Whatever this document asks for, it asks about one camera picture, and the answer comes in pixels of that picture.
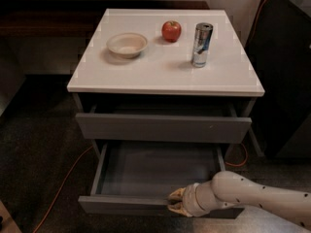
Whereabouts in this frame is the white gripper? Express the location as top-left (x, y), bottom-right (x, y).
top-left (167, 183), bottom-right (211, 217)

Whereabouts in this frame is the grey drawer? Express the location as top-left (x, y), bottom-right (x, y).
top-left (76, 102), bottom-right (252, 144)
top-left (77, 141), bottom-right (246, 220)

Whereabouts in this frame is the silver redbull can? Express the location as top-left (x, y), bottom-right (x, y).
top-left (190, 22), bottom-right (214, 67)

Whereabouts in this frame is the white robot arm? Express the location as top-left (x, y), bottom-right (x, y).
top-left (167, 171), bottom-right (311, 230)

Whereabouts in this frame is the grey top drawer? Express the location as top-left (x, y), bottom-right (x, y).
top-left (76, 102), bottom-right (252, 144)

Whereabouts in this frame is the white-topped grey drawer cabinet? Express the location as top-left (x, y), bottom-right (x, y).
top-left (66, 8), bottom-right (266, 167)

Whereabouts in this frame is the beige paper bowl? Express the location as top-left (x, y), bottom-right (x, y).
top-left (106, 33), bottom-right (148, 58)

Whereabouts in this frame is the red apple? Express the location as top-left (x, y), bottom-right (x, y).
top-left (161, 20), bottom-right (182, 43)

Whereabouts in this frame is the dark wooden bench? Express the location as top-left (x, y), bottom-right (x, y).
top-left (0, 0), bottom-right (209, 37)

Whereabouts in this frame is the orange cable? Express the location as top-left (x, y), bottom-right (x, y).
top-left (31, 0), bottom-right (311, 233)

